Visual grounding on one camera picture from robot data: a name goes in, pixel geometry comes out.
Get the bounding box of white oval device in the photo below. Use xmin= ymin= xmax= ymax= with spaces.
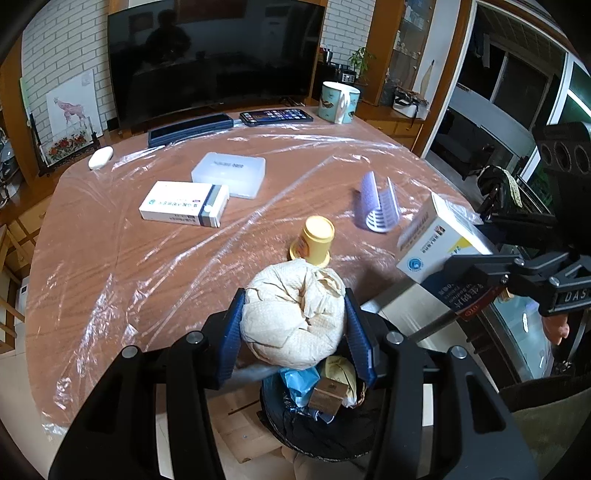
xmin=88 ymin=146 xmax=115 ymax=171

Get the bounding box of paper towel ball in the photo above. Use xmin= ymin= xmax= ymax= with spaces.
xmin=241 ymin=261 xmax=347 ymax=372

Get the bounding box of floral glass ornament on stand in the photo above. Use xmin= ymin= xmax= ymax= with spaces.
xmin=30 ymin=113 xmax=102 ymax=178

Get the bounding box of large black television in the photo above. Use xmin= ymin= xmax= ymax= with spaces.
xmin=107 ymin=0 xmax=326 ymax=129

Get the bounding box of small brown box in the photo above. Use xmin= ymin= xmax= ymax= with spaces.
xmin=308 ymin=377 xmax=348 ymax=414

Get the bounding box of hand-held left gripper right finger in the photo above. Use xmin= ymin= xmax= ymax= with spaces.
xmin=344 ymin=288 xmax=541 ymax=480

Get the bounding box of teal patterned mug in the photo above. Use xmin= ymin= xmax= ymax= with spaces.
xmin=318 ymin=82 xmax=361 ymax=124

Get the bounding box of tablet in blue case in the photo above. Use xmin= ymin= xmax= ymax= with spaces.
xmin=148 ymin=114 xmax=233 ymax=148

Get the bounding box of wooden television console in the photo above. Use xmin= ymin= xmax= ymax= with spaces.
xmin=18 ymin=99 xmax=426 ymax=222

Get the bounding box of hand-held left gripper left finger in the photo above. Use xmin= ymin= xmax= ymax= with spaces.
xmin=48 ymin=288 xmax=247 ymax=480

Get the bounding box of purple white plastic holder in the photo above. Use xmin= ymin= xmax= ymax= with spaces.
xmin=355 ymin=171 xmax=402 ymax=234

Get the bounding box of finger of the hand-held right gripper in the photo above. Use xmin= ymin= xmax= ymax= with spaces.
xmin=443 ymin=251 xmax=583 ymax=297
xmin=478 ymin=211 xmax=556 ymax=253

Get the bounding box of white and blue medicine box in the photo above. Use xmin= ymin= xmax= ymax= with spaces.
xmin=139 ymin=181 xmax=230 ymax=228

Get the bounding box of black countertop appliance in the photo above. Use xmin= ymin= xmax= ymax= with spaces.
xmin=318 ymin=46 xmax=356 ymax=93

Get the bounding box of giraffe drawing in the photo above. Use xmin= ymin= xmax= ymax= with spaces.
xmin=46 ymin=69 xmax=103 ymax=144

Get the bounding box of cardboard sheet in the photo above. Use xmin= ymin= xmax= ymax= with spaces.
xmin=217 ymin=401 xmax=282 ymax=464

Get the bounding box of yellow paper cup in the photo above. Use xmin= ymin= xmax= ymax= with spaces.
xmin=289 ymin=215 xmax=335 ymax=268

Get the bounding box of person's right hand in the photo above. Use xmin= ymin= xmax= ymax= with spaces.
xmin=542 ymin=314 xmax=571 ymax=346

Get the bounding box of black trash bin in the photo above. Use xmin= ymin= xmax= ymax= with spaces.
xmin=259 ymin=346 xmax=384 ymax=462

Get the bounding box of small green houseplant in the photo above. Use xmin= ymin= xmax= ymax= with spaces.
xmin=348 ymin=46 xmax=377 ymax=86

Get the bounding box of dark bag with yellow cloth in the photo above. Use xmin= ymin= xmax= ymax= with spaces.
xmin=478 ymin=165 xmax=522 ymax=210

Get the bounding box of blue plastic bag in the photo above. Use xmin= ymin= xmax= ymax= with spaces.
xmin=281 ymin=367 xmax=333 ymax=423

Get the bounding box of crumpled beige wrapper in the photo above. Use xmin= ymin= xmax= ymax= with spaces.
xmin=323 ymin=357 xmax=358 ymax=407

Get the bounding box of glass display cabinet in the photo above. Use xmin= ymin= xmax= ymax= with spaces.
xmin=369 ymin=0 xmax=462 ymax=107

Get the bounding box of black smartphone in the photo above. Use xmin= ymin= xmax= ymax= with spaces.
xmin=239 ymin=108 xmax=314 ymax=127

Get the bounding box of white translucent plastic box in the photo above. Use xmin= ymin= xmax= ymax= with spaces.
xmin=191 ymin=152 xmax=267 ymax=199

